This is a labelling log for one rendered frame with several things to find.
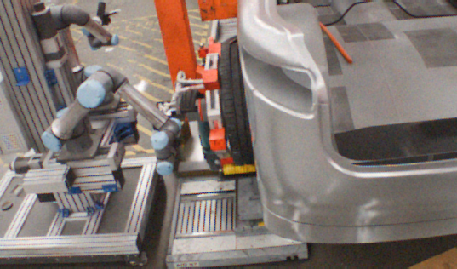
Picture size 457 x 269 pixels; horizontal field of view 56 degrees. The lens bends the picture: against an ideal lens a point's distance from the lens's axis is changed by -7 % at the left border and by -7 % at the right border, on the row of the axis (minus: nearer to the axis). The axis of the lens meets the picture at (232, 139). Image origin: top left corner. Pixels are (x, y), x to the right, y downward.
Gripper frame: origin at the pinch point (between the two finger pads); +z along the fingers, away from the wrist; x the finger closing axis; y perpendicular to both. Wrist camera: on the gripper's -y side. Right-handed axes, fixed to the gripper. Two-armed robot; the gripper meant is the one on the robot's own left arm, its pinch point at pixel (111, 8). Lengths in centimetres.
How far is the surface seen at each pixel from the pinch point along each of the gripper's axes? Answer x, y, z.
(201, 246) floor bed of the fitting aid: 96, 104, -99
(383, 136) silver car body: 184, 8, -96
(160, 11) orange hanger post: 53, -13, -32
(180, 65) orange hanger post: 63, 23, -31
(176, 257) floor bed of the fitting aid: 84, 105, -110
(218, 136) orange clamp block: 109, 21, -98
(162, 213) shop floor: 57, 117, -68
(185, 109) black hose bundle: 89, 14, -90
